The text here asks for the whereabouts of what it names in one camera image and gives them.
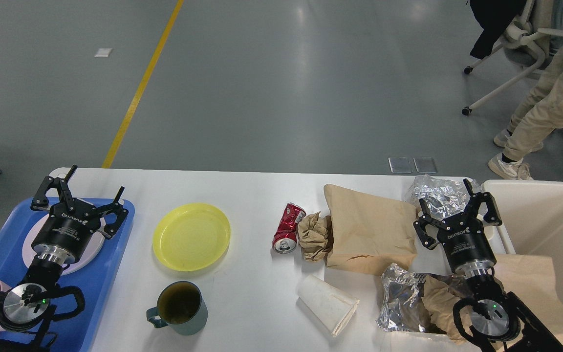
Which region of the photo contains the teal green mug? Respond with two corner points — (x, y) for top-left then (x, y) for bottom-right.
(146, 281), (208, 336)

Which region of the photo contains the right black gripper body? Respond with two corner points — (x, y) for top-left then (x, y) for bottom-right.
(436, 215), (497, 274)

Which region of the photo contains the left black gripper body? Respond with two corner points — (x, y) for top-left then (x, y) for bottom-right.
(31, 198), (106, 265)

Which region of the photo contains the beige plastic bin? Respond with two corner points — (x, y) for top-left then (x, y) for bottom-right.
(482, 180), (563, 297)

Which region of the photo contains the small crumpled brown paper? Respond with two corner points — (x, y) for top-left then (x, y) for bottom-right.
(297, 212), (334, 263)

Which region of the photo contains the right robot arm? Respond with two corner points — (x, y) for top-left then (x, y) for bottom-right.
(413, 179), (563, 352)

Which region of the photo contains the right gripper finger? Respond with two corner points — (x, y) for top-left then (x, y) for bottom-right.
(462, 178), (502, 226)
(413, 198), (444, 250)

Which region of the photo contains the person in khaki trousers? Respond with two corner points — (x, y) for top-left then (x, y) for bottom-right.
(488, 46), (563, 180)

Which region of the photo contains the crumpled brown paper on foil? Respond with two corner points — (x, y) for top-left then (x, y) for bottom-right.
(422, 274), (472, 345)

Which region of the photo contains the crushed red soda can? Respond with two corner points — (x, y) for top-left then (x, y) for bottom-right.
(272, 203), (306, 254)

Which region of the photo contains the flattened white paper cup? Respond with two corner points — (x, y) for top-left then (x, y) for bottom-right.
(298, 275), (360, 338)

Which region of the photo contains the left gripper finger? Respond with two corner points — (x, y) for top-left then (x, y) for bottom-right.
(31, 165), (78, 212)
(84, 186), (129, 239)

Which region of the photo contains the foil sheet with paper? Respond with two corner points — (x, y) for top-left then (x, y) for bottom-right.
(377, 264), (445, 334)

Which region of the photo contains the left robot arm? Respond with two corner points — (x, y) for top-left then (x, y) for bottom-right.
(0, 166), (134, 352)

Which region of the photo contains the white office chair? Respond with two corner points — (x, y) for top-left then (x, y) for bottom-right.
(461, 0), (563, 116)

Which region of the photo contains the brown paper bag right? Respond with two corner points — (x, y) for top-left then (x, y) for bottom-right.
(487, 253), (563, 350)

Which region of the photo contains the crumpled foil near bin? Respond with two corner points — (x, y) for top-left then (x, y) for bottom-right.
(404, 174), (470, 220)

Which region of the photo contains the large brown paper bag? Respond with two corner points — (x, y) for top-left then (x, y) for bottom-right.
(324, 184), (416, 276)

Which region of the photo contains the yellow plastic plate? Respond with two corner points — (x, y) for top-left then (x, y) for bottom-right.
(152, 203), (232, 272)

